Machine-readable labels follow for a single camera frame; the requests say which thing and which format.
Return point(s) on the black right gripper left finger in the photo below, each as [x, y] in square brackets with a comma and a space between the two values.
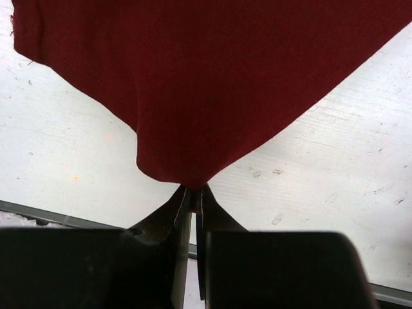
[163, 240]

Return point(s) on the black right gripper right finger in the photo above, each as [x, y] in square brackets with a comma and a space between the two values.
[210, 216]

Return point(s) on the dark red t shirt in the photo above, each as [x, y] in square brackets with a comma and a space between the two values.
[204, 83]

